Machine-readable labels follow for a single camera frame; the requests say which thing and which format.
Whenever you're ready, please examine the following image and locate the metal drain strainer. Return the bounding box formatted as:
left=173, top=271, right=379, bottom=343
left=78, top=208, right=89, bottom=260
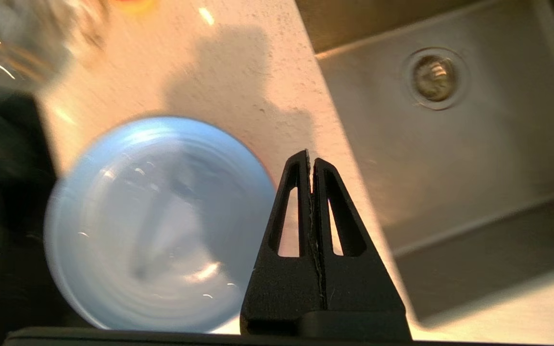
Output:
left=401, top=47, right=470, bottom=111

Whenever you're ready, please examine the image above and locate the black induction cooktop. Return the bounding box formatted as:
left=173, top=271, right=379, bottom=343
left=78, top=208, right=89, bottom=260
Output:
left=0, top=91, right=95, bottom=337

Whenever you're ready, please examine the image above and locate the stainless steel sink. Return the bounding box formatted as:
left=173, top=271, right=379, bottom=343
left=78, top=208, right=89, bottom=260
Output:
left=295, top=0, right=554, bottom=325

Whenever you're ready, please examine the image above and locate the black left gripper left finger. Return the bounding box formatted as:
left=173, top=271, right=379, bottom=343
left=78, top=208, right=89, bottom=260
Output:
left=239, top=149, right=325, bottom=336

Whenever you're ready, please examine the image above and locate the light blue plate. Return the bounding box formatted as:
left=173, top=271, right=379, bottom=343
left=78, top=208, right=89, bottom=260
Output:
left=44, top=115, right=277, bottom=334

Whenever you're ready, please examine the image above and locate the clear glass bowl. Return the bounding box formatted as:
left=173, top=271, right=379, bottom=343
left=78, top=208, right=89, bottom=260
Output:
left=0, top=0, right=109, bottom=97

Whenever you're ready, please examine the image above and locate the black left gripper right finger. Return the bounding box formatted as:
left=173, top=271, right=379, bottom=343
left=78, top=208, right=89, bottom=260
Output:
left=312, top=158, right=412, bottom=339

